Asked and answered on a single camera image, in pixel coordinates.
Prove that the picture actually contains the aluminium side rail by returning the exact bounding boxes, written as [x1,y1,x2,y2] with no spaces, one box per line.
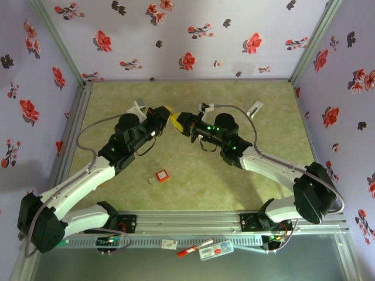
[49,81,94,188]

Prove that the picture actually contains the grey left arm cable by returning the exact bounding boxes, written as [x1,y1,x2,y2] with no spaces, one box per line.
[18,115,124,258]

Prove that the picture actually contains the aluminium corner post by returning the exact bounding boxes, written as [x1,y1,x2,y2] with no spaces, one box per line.
[28,0,93,88]
[288,0,345,85]

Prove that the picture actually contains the white clip on mat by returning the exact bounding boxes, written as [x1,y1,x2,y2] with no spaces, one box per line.
[246,100,264,119]

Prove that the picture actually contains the green circuit board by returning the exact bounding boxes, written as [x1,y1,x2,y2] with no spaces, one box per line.
[96,236,122,246]

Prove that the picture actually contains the long aluminium base rail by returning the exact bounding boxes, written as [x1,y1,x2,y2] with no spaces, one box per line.
[69,209,349,235]

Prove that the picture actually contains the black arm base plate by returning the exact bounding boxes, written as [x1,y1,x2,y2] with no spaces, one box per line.
[239,213,264,234]
[117,214,138,234]

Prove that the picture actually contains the slotted grey cable duct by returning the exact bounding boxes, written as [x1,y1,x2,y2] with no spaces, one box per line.
[58,235,264,248]

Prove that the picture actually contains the small board green light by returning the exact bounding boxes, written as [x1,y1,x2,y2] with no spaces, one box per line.
[262,234,287,244]

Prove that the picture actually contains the red padlock silver shackle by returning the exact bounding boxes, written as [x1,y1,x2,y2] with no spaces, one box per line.
[148,169,169,186]

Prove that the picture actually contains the red white marker pen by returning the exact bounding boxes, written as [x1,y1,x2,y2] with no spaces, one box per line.
[176,238,216,258]

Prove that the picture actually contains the grey base cable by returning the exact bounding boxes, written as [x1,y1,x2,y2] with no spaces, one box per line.
[265,218,301,254]
[98,230,133,251]

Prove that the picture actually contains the clear plastic labelled box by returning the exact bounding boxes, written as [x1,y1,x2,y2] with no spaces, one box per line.
[197,239,235,261]

